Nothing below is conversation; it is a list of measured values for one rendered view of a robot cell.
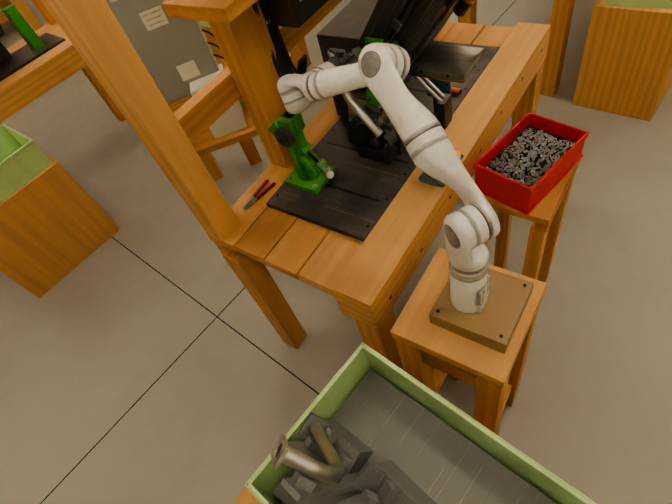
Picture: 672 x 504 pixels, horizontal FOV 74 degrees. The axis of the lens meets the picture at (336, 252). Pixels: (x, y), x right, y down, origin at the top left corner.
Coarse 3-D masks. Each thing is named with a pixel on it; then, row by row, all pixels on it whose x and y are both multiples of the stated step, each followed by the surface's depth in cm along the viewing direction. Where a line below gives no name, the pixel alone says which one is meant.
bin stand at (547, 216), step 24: (576, 168) 156; (552, 192) 147; (504, 216) 193; (528, 216) 144; (552, 216) 144; (504, 240) 205; (528, 240) 154; (552, 240) 188; (504, 264) 220; (528, 264) 163
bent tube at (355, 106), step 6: (354, 48) 141; (360, 48) 143; (354, 54) 141; (354, 60) 143; (348, 96) 153; (348, 102) 153; (354, 102) 153; (354, 108) 153; (360, 108) 153; (360, 114) 153; (366, 114) 153; (366, 120) 153; (372, 120) 154; (372, 126) 153; (378, 126) 154; (372, 132) 155; (378, 132) 154
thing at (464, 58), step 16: (432, 48) 154; (448, 48) 152; (464, 48) 150; (480, 48) 148; (416, 64) 151; (432, 64) 149; (448, 64) 147; (464, 64) 145; (448, 80) 146; (464, 80) 143
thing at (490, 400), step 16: (528, 336) 136; (400, 352) 135; (416, 352) 128; (416, 368) 138; (432, 368) 150; (448, 368) 128; (512, 368) 157; (432, 384) 158; (480, 384) 120; (512, 384) 167; (480, 400) 129; (496, 400) 122; (512, 400) 179; (480, 416) 140; (496, 416) 132; (496, 432) 154
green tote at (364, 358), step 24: (360, 360) 114; (384, 360) 108; (336, 384) 109; (408, 384) 107; (312, 408) 105; (336, 408) 115; (432, 408) 108; (456, 408) 98; (288, 432) 103; (480, 432) 95; (504, 456) 96; (264, 480) 102; (528, 480) 97; (552, 480) 86
